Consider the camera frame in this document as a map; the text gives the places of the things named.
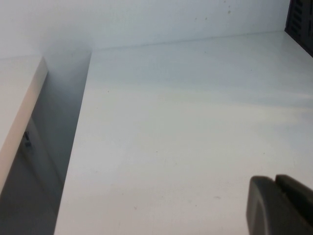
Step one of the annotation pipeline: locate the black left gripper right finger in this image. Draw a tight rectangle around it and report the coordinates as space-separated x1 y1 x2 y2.
275 174 313 211

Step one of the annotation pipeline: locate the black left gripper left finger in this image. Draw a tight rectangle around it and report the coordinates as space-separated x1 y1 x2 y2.
246 175 313 235

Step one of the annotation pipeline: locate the black perforated book stand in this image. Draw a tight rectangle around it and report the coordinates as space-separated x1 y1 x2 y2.
284 0 313 57

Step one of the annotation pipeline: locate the white side desk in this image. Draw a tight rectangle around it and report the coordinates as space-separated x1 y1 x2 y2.
0 55 49 157

